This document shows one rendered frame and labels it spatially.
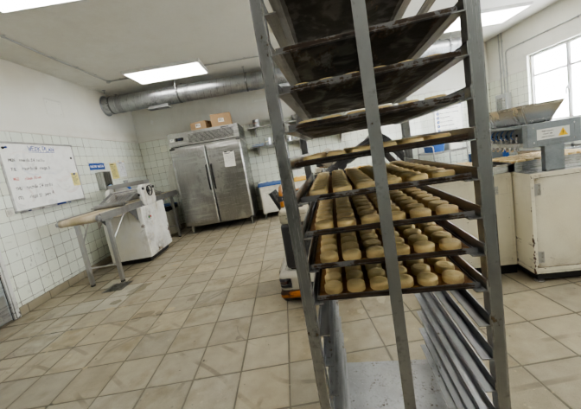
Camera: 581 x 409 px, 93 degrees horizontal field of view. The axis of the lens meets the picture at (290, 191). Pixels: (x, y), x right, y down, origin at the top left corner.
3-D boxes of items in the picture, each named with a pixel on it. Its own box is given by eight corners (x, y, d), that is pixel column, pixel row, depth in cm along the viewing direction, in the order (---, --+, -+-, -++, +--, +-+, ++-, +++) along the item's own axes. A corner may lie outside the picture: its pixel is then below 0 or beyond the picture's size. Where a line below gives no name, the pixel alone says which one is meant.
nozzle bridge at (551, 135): (513, 161, 261) (510, 124, 256) (583, 166, 190) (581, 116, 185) (475, 167, 266) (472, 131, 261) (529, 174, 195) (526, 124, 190)
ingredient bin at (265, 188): (264, 220, 587) (257, 184, 578) (264, 214, 650) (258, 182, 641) (289, 215, 590) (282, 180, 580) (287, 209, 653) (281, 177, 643)
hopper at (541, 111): (513, 124, 249) (513, 109, 247) (566, 118, 194) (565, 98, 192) (479, 131, 253) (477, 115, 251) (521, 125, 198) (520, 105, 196)
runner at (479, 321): (407, 240, 130) (406, 234, 130) (414, 239, 130) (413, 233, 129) (479, 327, 67) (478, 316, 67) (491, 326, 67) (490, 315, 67)
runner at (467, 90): (393, 124, 123) (392, 118, 123) (400, 124, 123) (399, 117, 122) (458, 100, 61) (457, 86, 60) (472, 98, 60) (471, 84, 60)
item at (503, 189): (494, 258, 257) (487, 162, 246) (520, 274, 224) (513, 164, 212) (415, 265, 268) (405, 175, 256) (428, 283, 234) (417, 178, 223)
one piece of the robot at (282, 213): (288, 284, 238) (271, 188, 228) (294, 258, 292) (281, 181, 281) (327, 279, 234) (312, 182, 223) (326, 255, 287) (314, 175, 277)
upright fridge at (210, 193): (259, 214, 652) (243, 127, 625) (255, 224, 562) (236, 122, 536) (201, 225, 651) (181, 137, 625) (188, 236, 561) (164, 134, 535)
